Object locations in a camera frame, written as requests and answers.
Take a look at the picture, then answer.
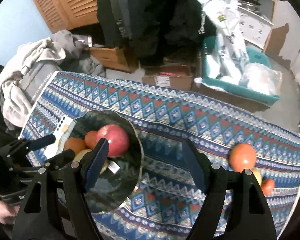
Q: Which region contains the large orange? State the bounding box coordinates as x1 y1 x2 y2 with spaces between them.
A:
229 144 257 172

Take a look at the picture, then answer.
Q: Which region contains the clear plastic bag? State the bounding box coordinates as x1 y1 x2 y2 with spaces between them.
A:
239 63 283 96

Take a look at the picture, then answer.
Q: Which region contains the teal plastic bin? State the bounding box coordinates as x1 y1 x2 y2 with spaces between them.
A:
193 36 281 106

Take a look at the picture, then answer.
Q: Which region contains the red apple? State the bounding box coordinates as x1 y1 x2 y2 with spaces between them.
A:
261 179 275 196
96 124 129 158

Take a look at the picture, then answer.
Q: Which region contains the wooden louvered cabinet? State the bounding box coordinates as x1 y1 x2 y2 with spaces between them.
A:
33 0 98 33

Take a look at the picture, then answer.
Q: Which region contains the black hanging garment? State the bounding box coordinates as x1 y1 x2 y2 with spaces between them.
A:
96 0 203 66

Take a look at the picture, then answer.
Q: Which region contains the grey white clothes pile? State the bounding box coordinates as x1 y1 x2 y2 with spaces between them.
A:
0 30 104 131

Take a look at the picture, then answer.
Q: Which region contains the white perforated storage basket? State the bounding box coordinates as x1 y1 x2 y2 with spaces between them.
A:
238 6 273 49

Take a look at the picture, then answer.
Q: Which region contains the large green pear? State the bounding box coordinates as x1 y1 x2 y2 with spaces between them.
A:
73 149 108 174

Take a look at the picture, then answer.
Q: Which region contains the small orange in plate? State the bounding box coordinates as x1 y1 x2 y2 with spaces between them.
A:
84 131 97 149

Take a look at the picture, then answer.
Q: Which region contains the white printed plastic bag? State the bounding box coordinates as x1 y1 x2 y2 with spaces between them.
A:
196 0 249 85

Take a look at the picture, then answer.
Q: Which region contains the patterned blue tablecloth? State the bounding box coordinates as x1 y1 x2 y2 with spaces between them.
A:
21 72 300 239

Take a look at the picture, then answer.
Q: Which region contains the small orange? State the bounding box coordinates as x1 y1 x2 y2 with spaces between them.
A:
63 137 87 154
84 131 97 149

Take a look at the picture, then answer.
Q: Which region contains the yellow-green mango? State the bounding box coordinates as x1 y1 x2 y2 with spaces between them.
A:
251 168 262 186

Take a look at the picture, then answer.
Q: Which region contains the dark marbled plate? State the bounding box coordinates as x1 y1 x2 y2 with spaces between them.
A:
58 110 143 213

